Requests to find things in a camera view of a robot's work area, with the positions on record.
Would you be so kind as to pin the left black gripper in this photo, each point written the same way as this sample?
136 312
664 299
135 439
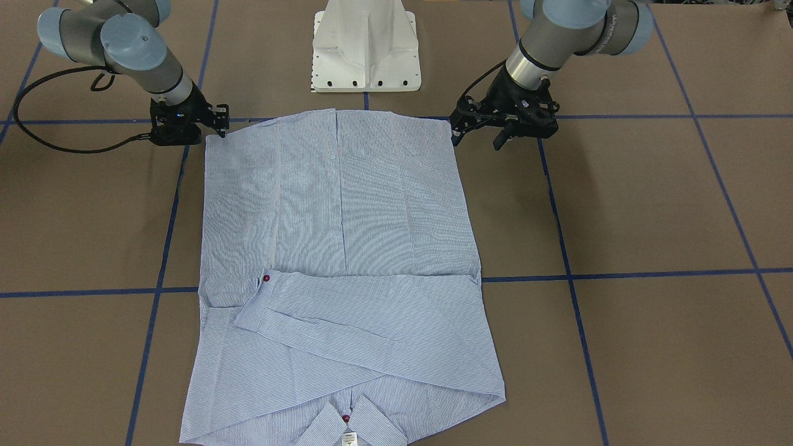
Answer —
503 87

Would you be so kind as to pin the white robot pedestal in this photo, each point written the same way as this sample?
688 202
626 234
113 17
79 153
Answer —
364 47

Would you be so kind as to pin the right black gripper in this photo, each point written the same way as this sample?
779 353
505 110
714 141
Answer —
199 103

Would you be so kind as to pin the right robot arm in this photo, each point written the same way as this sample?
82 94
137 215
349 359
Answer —
121 37

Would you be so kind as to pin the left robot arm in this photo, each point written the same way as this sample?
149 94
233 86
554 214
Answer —
560 30

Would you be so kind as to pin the light blue striped shirt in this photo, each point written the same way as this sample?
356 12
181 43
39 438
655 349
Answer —
340 286

